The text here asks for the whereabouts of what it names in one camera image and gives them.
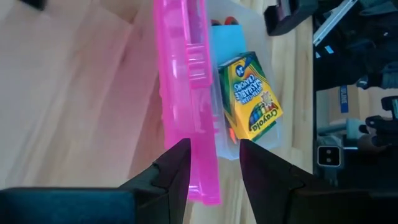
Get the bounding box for yellow green crayon box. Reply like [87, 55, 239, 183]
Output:
[217, 51, 284, 142]

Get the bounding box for pink and clear pencil case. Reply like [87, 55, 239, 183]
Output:
[154, 0, 284, 206]

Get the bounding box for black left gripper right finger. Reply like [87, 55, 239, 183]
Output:
[239, 139, 398, 224]

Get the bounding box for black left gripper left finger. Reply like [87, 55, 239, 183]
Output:
[0, 138, 192, 224]

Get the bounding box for silver aluminium bracket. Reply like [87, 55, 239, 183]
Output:
[313, 0, 359, 46]

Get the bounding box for pink marker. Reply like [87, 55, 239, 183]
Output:
[228, 126, 238, 144]

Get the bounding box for red handled scissors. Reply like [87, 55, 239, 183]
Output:
[211, 16, 241, 27]

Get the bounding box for blue sticky note pad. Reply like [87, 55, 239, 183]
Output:
[210, 24, 248, 67]

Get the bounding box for white square adapter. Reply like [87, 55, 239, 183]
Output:
[317, 145, 342, 168]

